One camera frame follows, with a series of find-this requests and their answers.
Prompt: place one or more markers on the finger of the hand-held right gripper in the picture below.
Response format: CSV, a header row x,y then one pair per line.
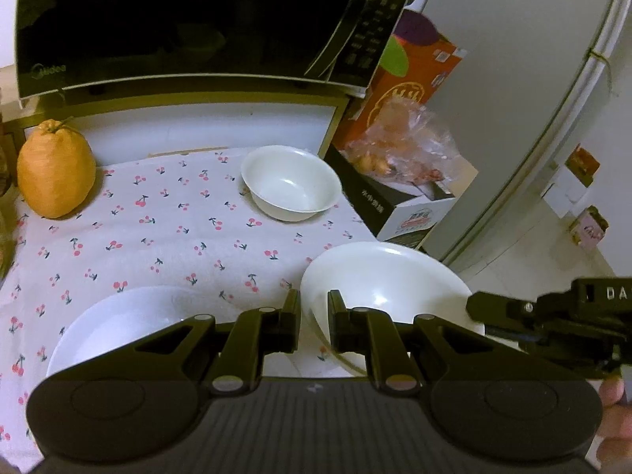
x,y
513,343
498,308

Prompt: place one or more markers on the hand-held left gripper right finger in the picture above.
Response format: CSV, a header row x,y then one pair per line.
x,y
335,316

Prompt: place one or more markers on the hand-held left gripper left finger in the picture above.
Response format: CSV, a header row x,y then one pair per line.
x,y
291,316

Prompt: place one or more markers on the cream bowl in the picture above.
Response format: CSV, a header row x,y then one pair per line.
x,y
395,286

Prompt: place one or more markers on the person's right hand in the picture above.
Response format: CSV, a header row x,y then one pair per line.
x,y
612,390

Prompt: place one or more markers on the small pink box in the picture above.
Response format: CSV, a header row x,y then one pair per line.
x,y
590,227

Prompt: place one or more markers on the black and white cardboard box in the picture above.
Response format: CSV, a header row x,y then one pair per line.
x,y
395,212

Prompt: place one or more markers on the white bowl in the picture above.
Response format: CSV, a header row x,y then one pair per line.
x,y
291,182

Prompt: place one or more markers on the small orange box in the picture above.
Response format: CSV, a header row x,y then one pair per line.
x,y
582,165

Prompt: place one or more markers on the cherry print tablecloth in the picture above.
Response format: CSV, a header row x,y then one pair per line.
x,y
148,242

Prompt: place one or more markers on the plain white plate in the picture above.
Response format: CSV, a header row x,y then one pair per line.
x,y
123,321

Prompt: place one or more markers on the clear plastic bag of fruit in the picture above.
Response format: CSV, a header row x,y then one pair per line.
x,y
419,148

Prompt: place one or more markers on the white refrigerator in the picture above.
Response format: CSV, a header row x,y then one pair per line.
x,y
518,108

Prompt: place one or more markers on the white microwave stand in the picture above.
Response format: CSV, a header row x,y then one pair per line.
x,y
207,123

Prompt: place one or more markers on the orange gift box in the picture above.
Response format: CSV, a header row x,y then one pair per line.
x,y
410,69

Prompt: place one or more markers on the orange pomelo fruit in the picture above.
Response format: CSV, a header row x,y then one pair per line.
x,y
57,173

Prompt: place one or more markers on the black microwave oven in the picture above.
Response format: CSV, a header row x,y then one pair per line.
x,y
197,15

